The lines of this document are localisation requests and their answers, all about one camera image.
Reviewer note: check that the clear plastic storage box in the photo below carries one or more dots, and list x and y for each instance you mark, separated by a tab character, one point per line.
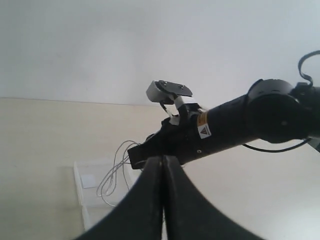
94	205

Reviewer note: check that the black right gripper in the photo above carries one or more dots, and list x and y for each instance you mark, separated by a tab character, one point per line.
185	136

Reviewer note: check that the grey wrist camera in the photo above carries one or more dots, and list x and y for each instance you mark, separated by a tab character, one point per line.
166	92

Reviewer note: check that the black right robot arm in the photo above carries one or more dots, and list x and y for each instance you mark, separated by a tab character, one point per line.
272	110

